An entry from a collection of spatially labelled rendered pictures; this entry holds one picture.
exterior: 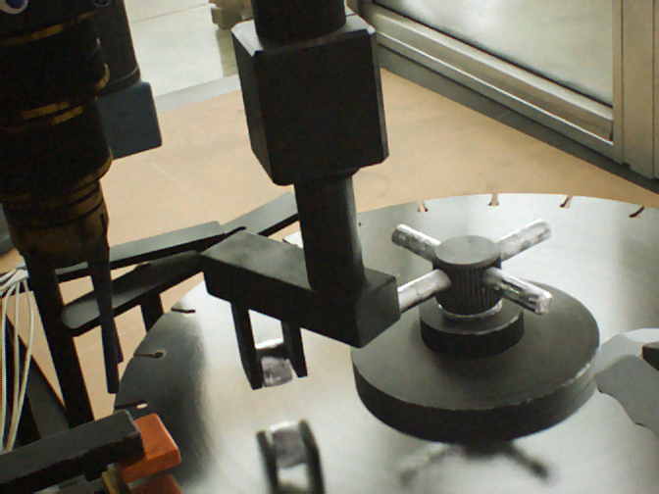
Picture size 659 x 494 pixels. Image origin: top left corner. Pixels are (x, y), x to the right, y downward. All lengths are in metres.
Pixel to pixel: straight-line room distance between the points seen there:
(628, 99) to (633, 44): 0.06
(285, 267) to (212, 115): 0.96
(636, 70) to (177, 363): 0.68
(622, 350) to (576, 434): 0.16
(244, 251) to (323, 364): 0.08
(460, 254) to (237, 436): 0.12
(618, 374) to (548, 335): 0.19
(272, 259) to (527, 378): 0.12
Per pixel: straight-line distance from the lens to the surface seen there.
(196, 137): 1.37
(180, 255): 0.73
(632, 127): 1.17
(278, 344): 0.51
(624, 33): 1.15
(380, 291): 0.45
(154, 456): 0.48
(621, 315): 0.57
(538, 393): 0.50
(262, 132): 0.41
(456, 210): 0.67
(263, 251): 0.48
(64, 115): 0.40
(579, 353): 0.52
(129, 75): 0.65
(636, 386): 0.33
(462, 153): 1.23
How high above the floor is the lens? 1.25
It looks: 28 degrees down
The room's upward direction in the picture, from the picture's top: 8 degrees counter-clockwise
